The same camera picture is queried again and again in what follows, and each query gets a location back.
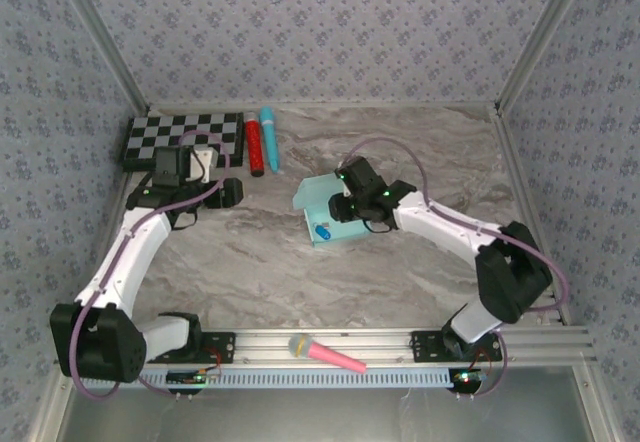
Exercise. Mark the pink toy microphone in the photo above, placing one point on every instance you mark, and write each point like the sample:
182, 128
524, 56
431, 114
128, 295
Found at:
330, 354

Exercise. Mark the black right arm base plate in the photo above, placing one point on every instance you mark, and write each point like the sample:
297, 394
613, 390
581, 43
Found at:
425, 347

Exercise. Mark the teal toy microphone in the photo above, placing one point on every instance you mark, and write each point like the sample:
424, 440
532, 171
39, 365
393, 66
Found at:
270, 137

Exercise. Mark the light blue paper box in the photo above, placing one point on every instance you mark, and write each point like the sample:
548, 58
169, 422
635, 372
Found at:
345, 232

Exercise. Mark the red glitter tube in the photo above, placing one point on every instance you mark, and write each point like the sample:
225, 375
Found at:
254, 147

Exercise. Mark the aluminium rear rail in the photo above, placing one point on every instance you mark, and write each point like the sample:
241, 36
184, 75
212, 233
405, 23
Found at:
325, 105

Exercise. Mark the aluminium mounting rail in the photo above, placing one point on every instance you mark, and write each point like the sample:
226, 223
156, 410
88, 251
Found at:
270, 347

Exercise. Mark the aluminium corner post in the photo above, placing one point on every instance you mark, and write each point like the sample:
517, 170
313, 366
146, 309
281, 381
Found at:
541, 37
104, 37

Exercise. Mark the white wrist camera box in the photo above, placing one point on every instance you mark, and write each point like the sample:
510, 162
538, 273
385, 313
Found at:
346, 194
205, 162

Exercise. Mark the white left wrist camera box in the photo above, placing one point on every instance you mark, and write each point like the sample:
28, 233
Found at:
205, 162

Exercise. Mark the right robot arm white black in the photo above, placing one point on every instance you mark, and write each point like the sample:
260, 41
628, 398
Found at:
440, 222

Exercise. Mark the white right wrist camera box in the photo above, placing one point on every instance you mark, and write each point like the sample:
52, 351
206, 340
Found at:
346, 194

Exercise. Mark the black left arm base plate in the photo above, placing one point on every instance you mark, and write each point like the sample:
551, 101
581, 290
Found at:
222, 347

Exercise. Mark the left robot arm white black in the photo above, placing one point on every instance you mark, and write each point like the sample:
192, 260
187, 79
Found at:
130, 257

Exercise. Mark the black and grey chessboard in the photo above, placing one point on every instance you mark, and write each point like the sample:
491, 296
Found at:
165, 129

